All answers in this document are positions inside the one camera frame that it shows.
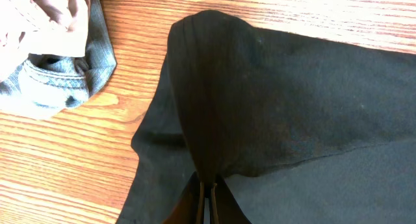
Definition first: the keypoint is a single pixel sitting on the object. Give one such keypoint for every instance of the black t-shirt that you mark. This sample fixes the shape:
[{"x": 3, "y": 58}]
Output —
[{"x": 302, "y": 130}]

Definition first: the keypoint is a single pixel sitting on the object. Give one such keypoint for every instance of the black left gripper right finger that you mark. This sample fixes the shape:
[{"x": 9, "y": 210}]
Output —
[{"x": 223, "y": 207}]

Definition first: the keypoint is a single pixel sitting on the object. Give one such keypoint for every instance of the beige folded trousers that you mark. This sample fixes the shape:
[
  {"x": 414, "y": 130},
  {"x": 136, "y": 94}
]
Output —
[{"x": 42, "y": 27}]

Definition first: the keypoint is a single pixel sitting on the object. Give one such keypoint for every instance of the blue folded jeans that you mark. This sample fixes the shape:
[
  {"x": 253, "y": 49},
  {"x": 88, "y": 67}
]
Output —
[{"x": 43, "y": 85}]

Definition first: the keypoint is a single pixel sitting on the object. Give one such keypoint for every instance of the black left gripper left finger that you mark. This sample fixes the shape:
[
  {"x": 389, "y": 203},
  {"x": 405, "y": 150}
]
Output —
[{"x": 191, "y": 205}]

